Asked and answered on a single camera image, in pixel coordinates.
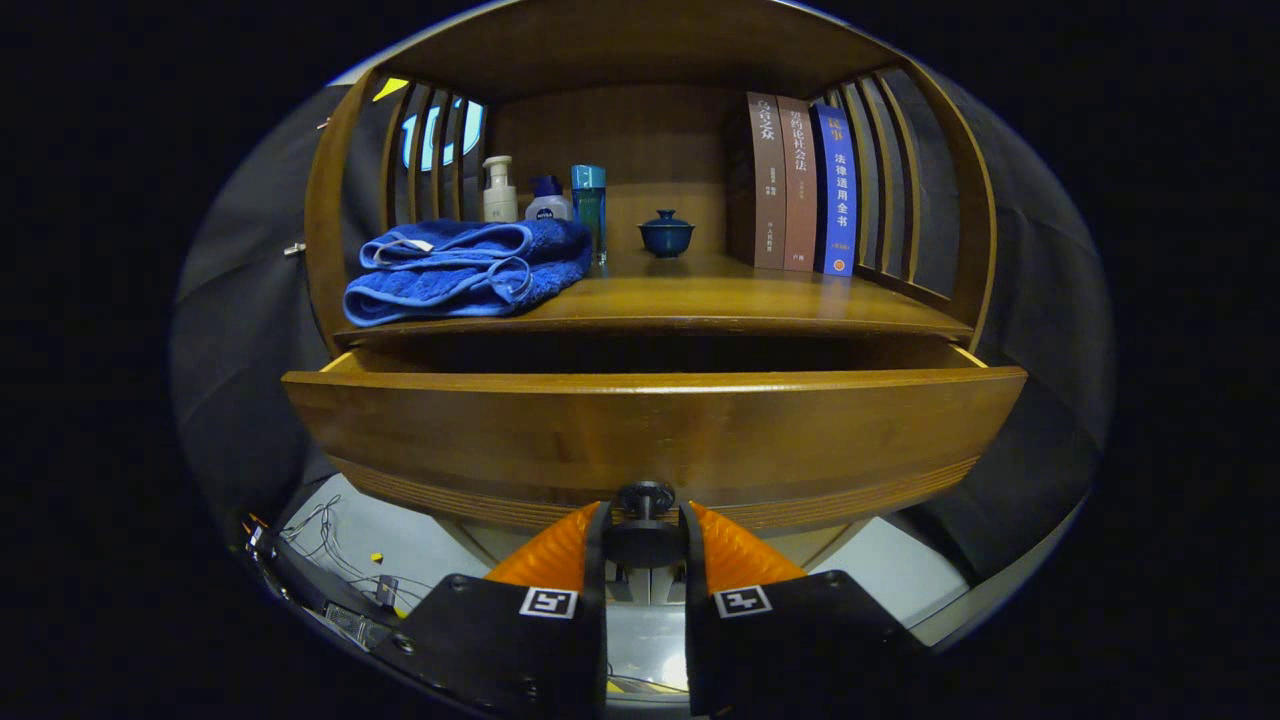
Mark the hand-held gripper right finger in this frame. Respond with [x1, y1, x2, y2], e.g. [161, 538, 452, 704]
[680, 500, 936, 717]

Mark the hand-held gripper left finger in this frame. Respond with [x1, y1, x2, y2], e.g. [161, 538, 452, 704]
[372, 500, 613, 719]

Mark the wooden countertop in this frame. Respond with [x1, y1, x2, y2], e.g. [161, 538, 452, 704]
[335, 250, 973, 341]

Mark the wooden cabinet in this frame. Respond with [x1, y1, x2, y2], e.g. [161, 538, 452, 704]
[303, 0, 999, 606]

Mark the blue folded towel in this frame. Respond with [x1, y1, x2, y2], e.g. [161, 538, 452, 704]
[343, 218, 594, 328]

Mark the dark blue lidded teacup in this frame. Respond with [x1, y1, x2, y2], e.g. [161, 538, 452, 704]
[638, 209, 696, 259]

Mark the teal transparent bottle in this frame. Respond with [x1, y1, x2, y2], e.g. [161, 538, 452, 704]
[571, 164, 608, 266]

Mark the white bottle with blue cap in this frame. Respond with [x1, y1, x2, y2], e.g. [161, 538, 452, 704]
[525, 176, 574, 223]

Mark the white pump bottle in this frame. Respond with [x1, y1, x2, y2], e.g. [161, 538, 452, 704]
[483, 155, 519, 224]

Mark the reddish brown book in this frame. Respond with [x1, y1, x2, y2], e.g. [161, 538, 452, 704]
[777, 96, 818, 273]

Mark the dark brown book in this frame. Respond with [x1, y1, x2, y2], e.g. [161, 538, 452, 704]
[727, 92, 788, 270]

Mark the blue book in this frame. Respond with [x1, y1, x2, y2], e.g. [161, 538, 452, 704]
[811, 103, 858, 278]

